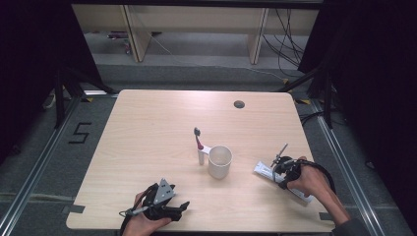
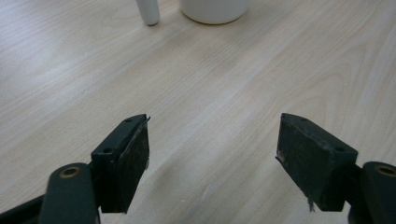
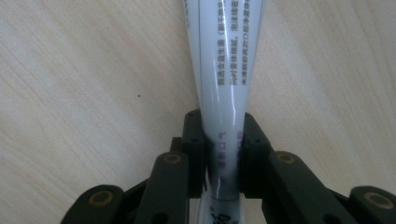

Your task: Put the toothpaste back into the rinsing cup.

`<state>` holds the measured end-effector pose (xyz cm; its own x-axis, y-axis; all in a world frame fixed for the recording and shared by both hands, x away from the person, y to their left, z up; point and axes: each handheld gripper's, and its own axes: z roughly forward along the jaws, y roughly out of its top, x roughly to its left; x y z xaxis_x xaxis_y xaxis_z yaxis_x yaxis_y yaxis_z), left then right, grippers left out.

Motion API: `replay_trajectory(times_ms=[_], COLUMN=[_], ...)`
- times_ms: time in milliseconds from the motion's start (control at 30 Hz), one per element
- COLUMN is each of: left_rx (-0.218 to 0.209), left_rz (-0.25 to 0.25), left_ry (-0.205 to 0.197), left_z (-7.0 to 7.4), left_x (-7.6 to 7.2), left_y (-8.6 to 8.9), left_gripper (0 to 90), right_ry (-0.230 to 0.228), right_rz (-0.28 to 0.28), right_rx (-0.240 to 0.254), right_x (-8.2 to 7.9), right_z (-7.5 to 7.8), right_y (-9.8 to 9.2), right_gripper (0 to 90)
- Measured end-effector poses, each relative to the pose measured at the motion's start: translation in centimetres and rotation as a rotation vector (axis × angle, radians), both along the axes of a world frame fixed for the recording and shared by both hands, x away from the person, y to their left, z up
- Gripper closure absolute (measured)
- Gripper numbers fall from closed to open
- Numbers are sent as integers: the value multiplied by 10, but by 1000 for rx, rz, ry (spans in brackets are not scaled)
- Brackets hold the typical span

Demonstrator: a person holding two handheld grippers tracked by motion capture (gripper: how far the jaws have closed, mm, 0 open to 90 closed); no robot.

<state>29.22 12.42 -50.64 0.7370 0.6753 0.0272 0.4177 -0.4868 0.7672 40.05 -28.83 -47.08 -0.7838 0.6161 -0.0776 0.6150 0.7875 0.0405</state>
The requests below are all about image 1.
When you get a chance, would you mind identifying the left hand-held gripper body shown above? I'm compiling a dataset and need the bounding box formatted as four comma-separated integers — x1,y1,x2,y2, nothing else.
140,178,183,221

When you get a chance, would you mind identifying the white cup with handle holder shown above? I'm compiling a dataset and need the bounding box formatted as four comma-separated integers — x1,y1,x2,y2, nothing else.
197,145,234,180

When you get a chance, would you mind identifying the dark curtain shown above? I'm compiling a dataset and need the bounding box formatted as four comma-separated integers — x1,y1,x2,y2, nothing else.
297,0,417,227
0,0,103,165

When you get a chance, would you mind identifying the pink and grey toothbrush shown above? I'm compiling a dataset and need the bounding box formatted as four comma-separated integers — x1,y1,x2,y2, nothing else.
193,126,206,151

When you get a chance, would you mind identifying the person's left hand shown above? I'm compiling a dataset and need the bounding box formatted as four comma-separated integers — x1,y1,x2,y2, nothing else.
122,191,173,236

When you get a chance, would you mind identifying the light wooden shelf unit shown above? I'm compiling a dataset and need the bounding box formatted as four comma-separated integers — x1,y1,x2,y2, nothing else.
71,3,322,66

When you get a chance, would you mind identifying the white toothpaste tube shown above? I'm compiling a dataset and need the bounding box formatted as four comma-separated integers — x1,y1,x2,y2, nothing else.
252,159,315,205

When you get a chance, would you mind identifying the aluminium floor rail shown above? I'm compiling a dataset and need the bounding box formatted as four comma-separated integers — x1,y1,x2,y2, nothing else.
0,93,84,236
308,97,387,236

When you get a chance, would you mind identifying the person's right hand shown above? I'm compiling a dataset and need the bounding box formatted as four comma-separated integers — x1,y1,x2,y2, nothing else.
286,155,332,202

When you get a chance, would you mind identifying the black metal stand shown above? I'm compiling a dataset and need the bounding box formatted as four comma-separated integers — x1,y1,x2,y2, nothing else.
275,63,336,130
52,65,120,130

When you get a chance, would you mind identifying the bundle of black cables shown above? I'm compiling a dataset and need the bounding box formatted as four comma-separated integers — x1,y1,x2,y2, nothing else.
261,8,307,79

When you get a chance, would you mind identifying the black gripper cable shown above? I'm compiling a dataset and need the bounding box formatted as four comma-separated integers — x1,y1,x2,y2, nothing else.
288,158,337,195
118,182,159,236

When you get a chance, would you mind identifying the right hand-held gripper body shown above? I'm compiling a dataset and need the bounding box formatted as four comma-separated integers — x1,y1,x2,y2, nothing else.
269,143,302,185

